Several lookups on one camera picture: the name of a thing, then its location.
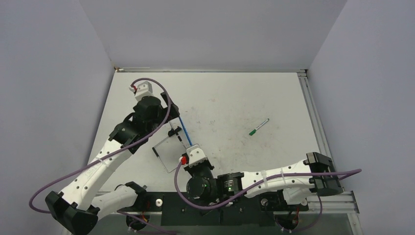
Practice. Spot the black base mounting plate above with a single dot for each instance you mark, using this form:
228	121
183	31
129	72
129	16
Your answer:
261	210

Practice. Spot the aluminium frame rail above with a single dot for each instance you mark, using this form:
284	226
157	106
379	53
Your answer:
206	70
314	115

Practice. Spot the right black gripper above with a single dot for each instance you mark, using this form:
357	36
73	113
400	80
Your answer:
191	169

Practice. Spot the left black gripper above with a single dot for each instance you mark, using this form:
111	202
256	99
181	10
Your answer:
164	110

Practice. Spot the blue framed whiteboard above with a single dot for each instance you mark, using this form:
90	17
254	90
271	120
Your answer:
173	144

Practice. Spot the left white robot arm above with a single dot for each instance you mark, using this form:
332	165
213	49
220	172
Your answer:
77	207

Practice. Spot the green capped marker pen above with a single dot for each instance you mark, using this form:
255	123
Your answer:
258	127

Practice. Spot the aluminium frame rail back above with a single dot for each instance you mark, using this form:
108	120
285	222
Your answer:
206	70

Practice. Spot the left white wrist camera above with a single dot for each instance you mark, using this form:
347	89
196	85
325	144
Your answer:
141	90

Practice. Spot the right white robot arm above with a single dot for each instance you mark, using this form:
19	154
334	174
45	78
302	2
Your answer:
315	175

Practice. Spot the aluminium frame rail right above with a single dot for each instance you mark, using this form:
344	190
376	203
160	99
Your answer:
314	115

